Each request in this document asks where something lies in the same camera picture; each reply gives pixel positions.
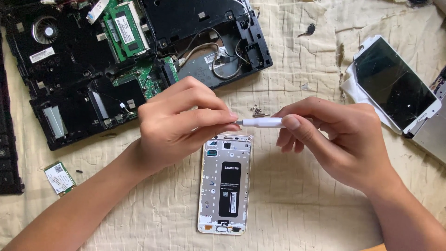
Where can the person's right hand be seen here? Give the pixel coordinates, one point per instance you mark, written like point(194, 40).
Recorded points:
point(345, 143)

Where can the person's left hand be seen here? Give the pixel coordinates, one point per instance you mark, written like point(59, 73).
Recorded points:
point(167, 129)

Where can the white screwdriver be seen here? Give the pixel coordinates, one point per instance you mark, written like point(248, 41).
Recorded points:
point(261, 122)

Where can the brass screw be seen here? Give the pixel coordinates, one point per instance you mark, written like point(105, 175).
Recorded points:
point(108, 135)

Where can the white smartphone screen panel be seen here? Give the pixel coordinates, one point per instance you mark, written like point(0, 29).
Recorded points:
point(393, 82)

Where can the cream quilted cloth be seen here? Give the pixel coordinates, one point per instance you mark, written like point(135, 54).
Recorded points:
point(313, 216)

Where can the opened gold smartphone body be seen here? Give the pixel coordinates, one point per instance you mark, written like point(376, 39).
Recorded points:
point(224, 188)

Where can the silver metal drive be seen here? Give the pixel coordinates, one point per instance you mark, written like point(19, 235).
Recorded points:
point(432, 136)

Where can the pile of small screws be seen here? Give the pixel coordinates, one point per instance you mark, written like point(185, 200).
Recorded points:
point(258, 111)

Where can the disassembled black laptop base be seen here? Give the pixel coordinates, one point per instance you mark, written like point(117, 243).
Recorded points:
point(76, 80)

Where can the green memory module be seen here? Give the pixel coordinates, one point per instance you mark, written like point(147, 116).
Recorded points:
point(112, 38)
point(127, 29)

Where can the small black plastic part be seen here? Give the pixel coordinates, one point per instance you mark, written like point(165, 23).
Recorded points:
point(309, 29)

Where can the laptop cooling fan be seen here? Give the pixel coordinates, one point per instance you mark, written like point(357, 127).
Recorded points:
point(45, 30)

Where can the black laptop keyboard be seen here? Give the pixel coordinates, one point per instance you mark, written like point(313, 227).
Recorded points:
point(7, 139)

